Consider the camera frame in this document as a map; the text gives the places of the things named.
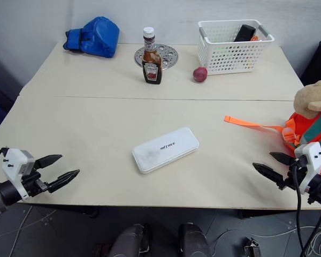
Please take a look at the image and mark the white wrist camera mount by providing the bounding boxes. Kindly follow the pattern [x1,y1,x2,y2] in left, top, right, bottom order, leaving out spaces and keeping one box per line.
[294,141,321,194]
[1,147,36,202]

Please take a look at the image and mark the blue boxing glove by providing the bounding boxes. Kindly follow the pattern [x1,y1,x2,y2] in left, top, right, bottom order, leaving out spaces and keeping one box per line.
[63,16,120,59]

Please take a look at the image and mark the dark rounded robot leg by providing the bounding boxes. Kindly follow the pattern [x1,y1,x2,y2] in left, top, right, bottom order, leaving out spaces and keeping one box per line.
[178,222,211,257]
[107,223,151,257]

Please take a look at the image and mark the black box in basket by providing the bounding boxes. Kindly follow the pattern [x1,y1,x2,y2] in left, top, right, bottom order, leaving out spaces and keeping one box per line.
[233,24,257,43]

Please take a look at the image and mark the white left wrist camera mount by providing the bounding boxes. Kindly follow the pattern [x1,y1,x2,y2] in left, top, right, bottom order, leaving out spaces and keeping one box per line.
[1,147,36,202]

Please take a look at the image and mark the small black floor device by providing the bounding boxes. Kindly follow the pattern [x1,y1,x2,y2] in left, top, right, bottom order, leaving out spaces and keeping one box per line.
[243,236,263,257]

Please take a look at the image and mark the white perforated plastic basket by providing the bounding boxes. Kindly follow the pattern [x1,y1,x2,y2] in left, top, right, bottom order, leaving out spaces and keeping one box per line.
[197,19,275,76]

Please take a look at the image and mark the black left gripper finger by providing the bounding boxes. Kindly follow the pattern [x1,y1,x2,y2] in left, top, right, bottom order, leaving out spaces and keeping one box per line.
[47,169,81,194]
[33,154,63,170]

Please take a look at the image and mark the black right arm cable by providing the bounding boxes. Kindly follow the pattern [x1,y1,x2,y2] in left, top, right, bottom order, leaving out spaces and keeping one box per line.
[291,157,321,257]

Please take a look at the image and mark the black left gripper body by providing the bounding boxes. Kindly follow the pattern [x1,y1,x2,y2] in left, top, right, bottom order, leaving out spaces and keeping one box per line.
[20,169,50,198]

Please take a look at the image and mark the white floor cables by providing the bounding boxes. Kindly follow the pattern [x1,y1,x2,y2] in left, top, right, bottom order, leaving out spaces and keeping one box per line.
[279,211,321,257]

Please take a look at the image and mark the ketchup bottle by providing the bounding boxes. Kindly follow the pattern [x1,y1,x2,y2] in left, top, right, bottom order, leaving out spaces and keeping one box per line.
[141,26,163,86]

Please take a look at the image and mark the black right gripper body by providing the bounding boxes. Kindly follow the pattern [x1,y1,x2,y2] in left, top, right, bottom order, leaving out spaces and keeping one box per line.
[282,156,309,191]

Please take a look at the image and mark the teddy bear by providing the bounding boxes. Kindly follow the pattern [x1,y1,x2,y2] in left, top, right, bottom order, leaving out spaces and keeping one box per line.
[224,80,321,178]

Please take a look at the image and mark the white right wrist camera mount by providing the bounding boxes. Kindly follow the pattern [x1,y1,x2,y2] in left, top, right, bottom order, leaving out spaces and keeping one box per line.
[294,141,321,194]

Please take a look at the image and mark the white rectangular case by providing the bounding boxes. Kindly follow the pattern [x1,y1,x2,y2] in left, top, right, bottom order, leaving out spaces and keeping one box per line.
[131,126,200,175]

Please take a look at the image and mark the red plum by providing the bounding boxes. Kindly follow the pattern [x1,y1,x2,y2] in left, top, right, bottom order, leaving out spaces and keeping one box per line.
[193,66,208,84]

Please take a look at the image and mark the perforated round metal plate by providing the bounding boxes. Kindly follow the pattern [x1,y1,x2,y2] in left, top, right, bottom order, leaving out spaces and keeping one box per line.
[134,44,180,71]

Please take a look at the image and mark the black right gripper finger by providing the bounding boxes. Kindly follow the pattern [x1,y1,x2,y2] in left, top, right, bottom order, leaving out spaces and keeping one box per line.
[252,162,290,191]
[269,152,296,167]

